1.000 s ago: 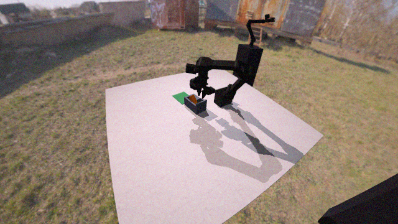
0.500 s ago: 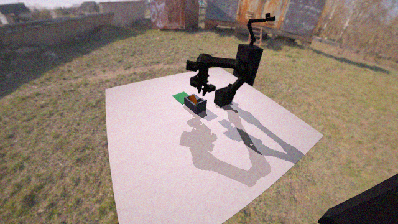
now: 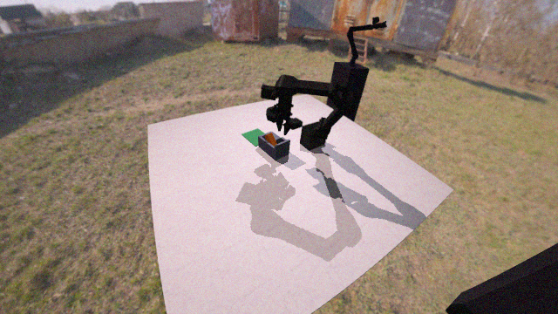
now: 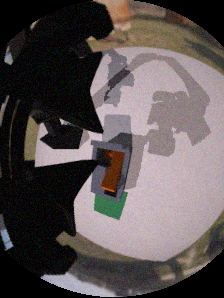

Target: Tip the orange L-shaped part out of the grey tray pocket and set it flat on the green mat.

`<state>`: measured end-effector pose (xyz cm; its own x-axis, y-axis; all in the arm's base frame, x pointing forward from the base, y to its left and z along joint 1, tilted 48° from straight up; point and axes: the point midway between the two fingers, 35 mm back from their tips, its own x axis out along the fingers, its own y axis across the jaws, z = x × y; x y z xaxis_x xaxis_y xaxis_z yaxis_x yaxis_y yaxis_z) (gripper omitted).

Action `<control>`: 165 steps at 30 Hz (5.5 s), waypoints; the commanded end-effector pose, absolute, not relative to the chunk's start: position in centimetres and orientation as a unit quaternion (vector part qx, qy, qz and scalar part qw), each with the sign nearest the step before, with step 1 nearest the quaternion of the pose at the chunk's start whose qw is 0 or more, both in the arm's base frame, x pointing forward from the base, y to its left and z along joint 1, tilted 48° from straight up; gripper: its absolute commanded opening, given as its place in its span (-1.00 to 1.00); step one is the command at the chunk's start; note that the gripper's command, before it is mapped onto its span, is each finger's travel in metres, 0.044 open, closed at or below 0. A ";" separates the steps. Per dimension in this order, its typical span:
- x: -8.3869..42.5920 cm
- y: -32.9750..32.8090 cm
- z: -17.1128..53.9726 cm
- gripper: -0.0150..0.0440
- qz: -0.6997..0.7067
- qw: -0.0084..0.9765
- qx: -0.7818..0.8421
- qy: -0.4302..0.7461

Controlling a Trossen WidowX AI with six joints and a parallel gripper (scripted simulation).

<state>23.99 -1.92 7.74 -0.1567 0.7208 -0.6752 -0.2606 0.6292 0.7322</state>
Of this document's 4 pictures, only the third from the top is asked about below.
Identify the orange l-shaped part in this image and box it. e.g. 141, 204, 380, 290
265, 133, 277, 146

